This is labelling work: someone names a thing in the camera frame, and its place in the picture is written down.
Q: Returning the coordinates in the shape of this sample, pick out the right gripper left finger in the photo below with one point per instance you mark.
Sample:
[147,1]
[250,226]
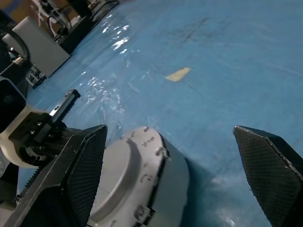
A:
[71,179]

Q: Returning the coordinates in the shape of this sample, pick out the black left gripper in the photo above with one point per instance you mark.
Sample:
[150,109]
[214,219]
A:
[35,127]

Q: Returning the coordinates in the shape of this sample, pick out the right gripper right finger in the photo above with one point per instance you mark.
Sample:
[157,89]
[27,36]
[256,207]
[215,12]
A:
[272,170]

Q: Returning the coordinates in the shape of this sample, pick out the silver round motor cover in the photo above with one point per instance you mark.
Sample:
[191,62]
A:
[123,170]

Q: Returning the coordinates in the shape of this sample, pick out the light grey rectangular box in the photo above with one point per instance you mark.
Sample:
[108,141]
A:
[45,52]

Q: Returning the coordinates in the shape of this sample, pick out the black rectangular box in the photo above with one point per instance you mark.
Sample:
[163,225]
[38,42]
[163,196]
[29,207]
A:
[75,35]

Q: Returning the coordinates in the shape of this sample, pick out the blue plastic table cover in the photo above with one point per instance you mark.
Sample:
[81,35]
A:
[213,71]

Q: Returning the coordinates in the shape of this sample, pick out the beige tape scrap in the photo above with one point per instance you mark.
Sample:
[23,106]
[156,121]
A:
[178,74]

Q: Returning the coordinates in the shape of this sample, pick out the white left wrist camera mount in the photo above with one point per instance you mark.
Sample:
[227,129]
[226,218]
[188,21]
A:
[14,146]

